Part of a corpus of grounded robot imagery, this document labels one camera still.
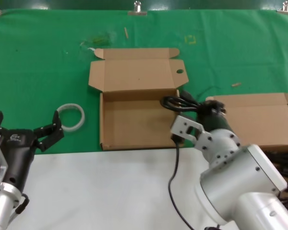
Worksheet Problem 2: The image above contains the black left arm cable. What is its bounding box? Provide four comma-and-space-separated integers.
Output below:
14, 193, 31, 214

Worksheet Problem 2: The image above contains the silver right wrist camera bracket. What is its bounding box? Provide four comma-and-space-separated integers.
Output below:
170, 115, 206, 144

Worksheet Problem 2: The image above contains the open cardboard mailer box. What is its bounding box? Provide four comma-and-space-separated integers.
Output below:
205, 92, 288, 204

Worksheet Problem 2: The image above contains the green table cloth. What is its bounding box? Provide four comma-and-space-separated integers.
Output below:
0, 9, 288, 156

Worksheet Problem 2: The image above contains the clear plastic wrap scrap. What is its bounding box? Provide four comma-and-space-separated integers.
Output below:
79, 32, 116, 52

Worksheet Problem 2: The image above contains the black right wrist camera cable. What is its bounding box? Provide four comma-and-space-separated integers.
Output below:
168, 135, 195, 230

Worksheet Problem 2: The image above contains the black power cable bundle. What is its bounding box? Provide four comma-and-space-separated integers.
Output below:
264, 149, 288, 211
160, 85, 228, 118

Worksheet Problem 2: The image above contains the cardboard box with round hole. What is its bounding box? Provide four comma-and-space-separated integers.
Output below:
88, 47, 190, 151

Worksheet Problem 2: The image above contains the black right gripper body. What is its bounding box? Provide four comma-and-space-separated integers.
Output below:
196, 107, 234, 134

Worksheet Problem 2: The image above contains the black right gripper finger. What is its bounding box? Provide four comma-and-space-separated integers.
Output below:
213, 100, 228, 115
201, 100, 214, 113

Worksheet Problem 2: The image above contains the white tape roll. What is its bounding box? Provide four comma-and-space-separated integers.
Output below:
56, 103, 85, 133

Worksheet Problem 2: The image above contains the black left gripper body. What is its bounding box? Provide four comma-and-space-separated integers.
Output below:
0, 128, 39, 192

